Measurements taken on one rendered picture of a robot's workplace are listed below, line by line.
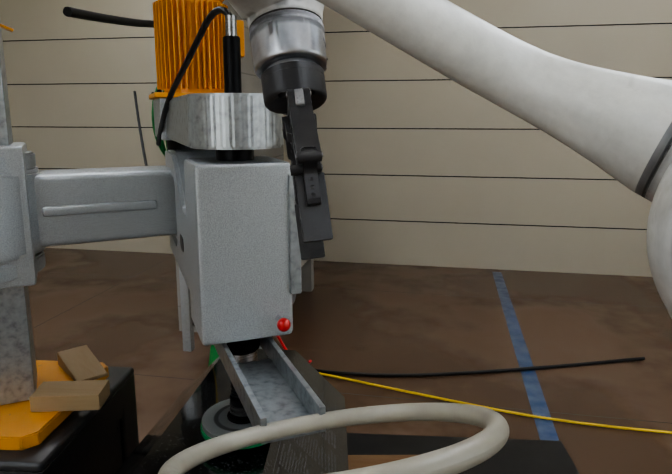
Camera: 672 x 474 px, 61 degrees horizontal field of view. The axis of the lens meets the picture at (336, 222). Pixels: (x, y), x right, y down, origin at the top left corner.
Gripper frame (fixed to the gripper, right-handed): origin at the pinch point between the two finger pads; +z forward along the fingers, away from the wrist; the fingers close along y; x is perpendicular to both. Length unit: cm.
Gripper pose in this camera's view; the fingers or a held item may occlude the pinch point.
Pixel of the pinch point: (314, 240)
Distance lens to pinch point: 64.5
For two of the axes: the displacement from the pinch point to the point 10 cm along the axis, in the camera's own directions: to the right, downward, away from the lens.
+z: 1.4, 9.7, -1.8
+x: -9.9, 1.2, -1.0
